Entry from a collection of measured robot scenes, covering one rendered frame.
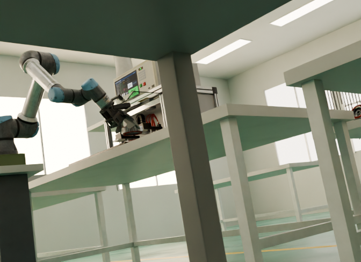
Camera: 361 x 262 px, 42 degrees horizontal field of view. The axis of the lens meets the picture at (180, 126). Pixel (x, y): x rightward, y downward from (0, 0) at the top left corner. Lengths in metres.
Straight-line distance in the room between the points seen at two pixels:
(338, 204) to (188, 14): 1.15
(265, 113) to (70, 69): 6.64
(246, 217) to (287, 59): 8.23
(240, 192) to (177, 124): 1.37
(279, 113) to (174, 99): 1.61
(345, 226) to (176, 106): 1.07
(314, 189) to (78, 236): 4.60
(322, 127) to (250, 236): 0.57
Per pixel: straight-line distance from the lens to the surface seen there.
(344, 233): 1.54
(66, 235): 7.77
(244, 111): 1.95
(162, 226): 8.82
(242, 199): 1.88
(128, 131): 2.41
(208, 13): 0.47
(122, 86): 3.13
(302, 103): 9.67
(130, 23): 0.46
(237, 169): 1.89
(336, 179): 1.53
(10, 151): 2.75
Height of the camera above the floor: 0.33
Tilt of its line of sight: 11 degrees up
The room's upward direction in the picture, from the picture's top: 9 degrees counter-clockwise
